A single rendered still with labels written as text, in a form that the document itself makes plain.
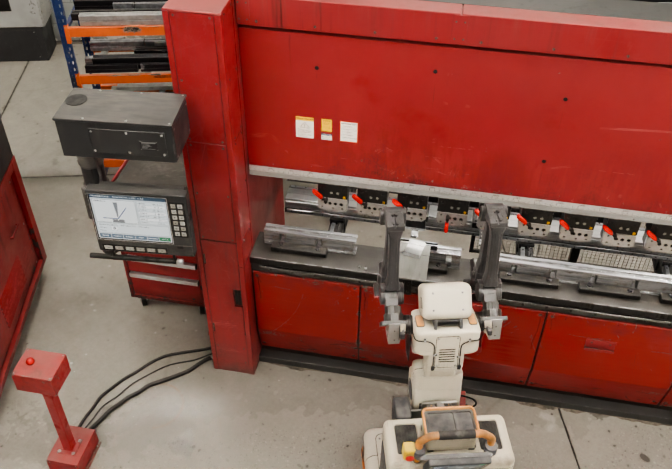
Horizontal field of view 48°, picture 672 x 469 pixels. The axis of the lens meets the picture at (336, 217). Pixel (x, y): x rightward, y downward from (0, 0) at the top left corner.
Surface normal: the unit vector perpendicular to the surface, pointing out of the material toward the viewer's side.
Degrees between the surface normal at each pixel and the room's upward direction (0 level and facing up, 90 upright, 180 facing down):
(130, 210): 90
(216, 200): 90
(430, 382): 82
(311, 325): 90
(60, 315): 0
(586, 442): 0
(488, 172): 90
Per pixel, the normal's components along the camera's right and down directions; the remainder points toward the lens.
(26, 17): 0.07, 0.64
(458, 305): 0.05, -0.04
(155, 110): 0.01, -0.76
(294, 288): -0.18, 0.63
